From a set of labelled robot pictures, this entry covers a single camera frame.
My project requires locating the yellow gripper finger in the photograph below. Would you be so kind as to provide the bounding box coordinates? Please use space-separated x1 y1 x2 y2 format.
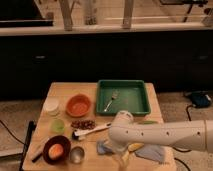
121 151 130 168

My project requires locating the blue sponge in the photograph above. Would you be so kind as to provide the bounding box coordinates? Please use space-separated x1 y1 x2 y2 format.
96 140 113 155

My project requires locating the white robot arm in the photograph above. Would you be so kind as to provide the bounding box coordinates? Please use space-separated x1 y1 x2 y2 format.
108 111 213 171

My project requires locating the orange red bowl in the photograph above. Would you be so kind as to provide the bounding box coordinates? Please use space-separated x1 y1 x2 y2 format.
66 94 91 117

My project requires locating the orange fruit in bowl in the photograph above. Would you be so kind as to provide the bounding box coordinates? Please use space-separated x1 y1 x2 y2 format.
48 144 63 160

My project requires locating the dark brown bowl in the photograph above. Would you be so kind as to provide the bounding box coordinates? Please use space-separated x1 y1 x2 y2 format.
43 135 71 165

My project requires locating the blue grey cloth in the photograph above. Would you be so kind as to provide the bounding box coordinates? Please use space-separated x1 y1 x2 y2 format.
135 145 165 163

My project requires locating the small metal cup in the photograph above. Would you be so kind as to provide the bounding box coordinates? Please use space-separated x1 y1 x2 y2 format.
70 146 85 164

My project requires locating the pile of brown nuts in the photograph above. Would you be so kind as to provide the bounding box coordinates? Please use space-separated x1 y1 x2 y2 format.
71 120 96 130

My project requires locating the green plastic tray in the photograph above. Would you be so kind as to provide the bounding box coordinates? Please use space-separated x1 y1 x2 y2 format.
96 80 151 116

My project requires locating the silver metal fork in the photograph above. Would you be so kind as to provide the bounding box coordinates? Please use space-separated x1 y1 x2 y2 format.
104 91 118 112

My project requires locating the small green cup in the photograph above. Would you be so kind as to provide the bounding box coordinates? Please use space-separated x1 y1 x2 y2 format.
50 119 65 134

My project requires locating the white round container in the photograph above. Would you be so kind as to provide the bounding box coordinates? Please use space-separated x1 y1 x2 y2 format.
43 98 59 116

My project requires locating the dark blue floor device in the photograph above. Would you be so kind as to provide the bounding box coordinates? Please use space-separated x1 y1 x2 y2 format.
184 92 212 108

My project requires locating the black cable on floor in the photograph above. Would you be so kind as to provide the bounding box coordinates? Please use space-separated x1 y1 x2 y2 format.
175 104 195 154

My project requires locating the black handled utensil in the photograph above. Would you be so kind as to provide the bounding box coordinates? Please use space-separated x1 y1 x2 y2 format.
31 146 43 162

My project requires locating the black table side bracket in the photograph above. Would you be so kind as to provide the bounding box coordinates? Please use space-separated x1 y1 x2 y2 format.
19 121 36 171

